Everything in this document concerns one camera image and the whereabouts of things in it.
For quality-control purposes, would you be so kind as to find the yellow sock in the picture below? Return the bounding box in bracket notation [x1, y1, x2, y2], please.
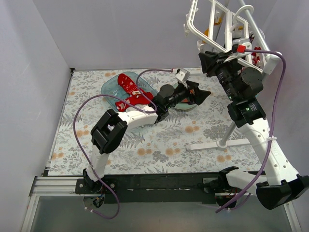
[204, 16, 222, 36]

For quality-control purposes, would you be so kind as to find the white clip hanger rack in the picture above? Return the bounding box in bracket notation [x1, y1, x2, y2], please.
[183, 0, 268, 73]

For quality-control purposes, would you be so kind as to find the red white striped sock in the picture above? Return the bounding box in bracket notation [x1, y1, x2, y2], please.
[249, 31, 262, 68]

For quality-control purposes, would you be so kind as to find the red sock white pattern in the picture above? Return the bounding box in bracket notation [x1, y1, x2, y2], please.
[115, 91, 154, 112]

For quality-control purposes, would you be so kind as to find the orange saucer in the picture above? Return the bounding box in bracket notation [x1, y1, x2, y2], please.
[181, 89, 194, 105]

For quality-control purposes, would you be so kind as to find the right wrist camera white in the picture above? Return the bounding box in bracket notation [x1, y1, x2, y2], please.
[224, 42, 252, 63]

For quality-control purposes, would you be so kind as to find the teal plastic basin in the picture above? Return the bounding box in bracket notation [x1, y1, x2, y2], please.
[101, 72, 157, 100]

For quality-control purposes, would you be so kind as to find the purple cable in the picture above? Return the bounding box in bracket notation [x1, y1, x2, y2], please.
[215, 47, 288, 214]
[73, 68, 178, 219]

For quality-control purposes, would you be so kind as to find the plain white sock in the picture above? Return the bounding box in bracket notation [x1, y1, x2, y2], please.
[126, 104, 152, 113]

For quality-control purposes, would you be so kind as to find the floral tablecloth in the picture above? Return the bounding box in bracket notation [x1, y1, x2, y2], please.
[48, 68, 260, 176]

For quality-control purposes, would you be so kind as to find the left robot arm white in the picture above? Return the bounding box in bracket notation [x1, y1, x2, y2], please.
[83, 81, 211, 193]

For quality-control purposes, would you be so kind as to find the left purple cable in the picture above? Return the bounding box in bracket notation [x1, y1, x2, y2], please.
[73, 68, 178, 219]

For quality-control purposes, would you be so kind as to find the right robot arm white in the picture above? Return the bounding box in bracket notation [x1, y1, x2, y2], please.
[199, 51, 309, 212]

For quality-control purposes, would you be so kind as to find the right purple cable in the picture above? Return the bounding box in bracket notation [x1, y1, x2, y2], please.
[215, 47, 288, 214]

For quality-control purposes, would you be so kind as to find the light green plate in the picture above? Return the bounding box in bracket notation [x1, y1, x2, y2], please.
[174, 102, 196, 111]

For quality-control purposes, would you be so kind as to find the metal drying stand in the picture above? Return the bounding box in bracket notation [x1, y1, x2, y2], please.
[185, 0, 278, 152]

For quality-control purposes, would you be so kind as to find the red snowflake sock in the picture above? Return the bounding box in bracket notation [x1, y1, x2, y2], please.
[117, 73, 141, 96]

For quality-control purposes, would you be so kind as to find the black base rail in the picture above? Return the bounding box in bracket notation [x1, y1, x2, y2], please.
[74, 173, 247, 208]

